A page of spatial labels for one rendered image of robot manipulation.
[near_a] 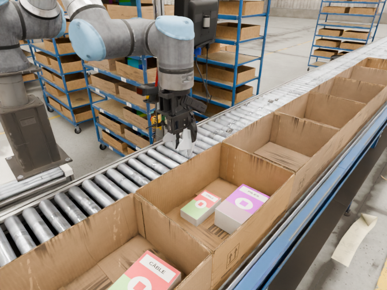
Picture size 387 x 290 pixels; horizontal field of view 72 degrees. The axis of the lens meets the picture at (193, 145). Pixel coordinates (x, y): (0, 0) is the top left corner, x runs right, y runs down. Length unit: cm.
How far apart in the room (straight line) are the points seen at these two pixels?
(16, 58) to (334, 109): 153
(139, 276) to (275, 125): 90
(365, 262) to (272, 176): 138
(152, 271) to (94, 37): 55
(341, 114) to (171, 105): 109
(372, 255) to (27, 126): 220
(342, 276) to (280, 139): 106
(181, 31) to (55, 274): 65
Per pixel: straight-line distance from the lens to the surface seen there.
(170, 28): 65
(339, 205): 151
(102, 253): 83
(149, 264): 72
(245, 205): 86
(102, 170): 142
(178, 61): 66
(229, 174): 103
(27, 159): 151
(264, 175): 93
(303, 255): 122
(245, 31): 261
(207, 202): 91
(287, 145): 131
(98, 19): 69
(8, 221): 131
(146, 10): 194
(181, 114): 71
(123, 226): 82
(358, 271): 212
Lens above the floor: 154
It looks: 31 degrees down
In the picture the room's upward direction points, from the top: straight up
